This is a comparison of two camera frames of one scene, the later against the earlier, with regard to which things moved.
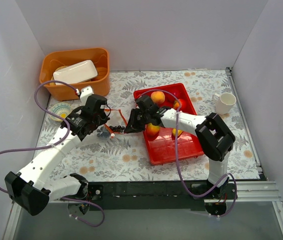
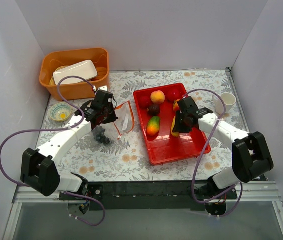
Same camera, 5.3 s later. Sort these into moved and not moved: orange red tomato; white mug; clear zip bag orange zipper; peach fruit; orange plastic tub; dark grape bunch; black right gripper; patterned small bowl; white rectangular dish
Moved: black right gripper; clear zip bag orange zipper; dark grape bunch
Not moved: orange plastic tub; orange red tomato; patterned small bowl; white mug; peach fruit; white rectangular dish
